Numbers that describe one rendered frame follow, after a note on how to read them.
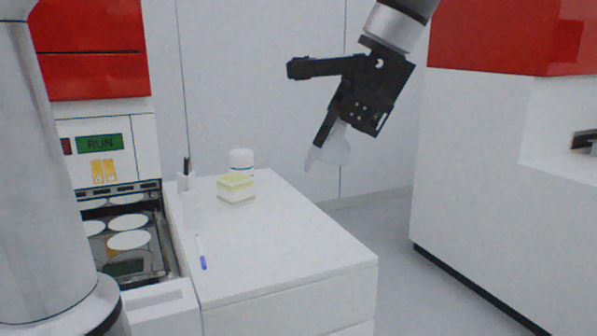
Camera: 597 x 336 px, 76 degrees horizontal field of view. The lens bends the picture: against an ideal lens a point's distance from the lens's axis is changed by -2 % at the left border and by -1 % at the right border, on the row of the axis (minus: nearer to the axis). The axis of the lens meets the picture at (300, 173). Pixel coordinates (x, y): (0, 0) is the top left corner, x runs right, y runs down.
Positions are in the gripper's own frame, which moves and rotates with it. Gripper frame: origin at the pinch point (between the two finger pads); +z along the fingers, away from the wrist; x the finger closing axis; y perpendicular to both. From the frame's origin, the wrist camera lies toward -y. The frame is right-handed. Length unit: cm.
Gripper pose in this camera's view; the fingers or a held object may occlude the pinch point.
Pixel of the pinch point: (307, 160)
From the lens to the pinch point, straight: 60.4
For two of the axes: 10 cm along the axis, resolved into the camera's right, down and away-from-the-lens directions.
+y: 8.9, 4.6, 0.0
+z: -4.3, 8.3, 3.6
